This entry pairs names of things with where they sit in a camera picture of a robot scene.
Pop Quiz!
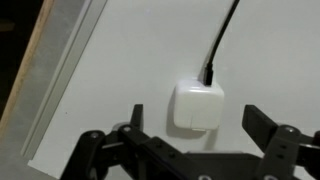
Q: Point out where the black charger cable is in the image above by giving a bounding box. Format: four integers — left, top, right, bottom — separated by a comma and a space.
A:
203, 0, 241, 87

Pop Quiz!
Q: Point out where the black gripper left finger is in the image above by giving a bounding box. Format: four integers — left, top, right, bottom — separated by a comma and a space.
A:
59, 103, 188, 180

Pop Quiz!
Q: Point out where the large white paper sheet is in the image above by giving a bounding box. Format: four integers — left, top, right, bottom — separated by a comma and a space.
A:
20, 0, 320, 180

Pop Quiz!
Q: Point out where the white charger adapter block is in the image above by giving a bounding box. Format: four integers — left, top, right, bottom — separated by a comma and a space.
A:
171, 78, 225, 132

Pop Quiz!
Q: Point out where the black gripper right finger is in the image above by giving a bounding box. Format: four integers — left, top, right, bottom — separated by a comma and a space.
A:
241, 104, 320, 180

